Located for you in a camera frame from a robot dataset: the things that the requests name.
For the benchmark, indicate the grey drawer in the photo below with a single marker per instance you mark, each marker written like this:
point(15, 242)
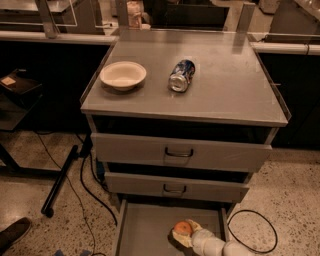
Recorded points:
point(158, 186)
point(145, 224)
point(184, 153)

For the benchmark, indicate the grey metal drawer cabinet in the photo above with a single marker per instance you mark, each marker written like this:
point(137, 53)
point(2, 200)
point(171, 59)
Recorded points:
point(180, 121)

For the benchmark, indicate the black stand leg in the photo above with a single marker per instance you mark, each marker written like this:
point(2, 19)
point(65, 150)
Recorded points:
point(47, 208)

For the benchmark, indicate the dark shoe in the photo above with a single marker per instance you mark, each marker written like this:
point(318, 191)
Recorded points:
point(13, 233)

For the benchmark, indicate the white paper bowl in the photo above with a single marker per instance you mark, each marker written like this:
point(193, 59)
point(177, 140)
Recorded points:
point(123, 75)

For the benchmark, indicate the clear plastic container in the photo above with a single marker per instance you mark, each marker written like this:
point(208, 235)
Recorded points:
point(134, 11)

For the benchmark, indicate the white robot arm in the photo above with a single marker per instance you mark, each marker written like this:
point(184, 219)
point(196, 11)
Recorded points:
point(230, 248)

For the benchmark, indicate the grey top drawer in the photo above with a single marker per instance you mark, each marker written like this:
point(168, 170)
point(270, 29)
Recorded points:
point(184, 153)

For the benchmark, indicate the orange fruit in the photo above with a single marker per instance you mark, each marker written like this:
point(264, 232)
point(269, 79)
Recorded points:
point(183, 228)

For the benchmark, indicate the black box with label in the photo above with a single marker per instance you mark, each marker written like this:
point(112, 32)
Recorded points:
point(19, 86)

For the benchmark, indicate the grey middle drawer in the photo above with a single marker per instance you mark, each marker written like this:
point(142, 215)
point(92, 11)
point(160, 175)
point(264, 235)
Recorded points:
point(158, 186)

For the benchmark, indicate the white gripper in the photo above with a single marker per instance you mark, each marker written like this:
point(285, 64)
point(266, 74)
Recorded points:
point(201, 239)

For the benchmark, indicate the grey bottom drawer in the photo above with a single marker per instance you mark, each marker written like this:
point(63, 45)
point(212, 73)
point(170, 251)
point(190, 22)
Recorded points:
point(145, 224)

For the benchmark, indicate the black side table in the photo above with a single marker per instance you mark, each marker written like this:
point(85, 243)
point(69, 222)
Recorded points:
point(12, 113)

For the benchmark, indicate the blue silver soda can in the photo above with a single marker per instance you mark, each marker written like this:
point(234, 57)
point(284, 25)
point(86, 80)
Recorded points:
point(181, 76)

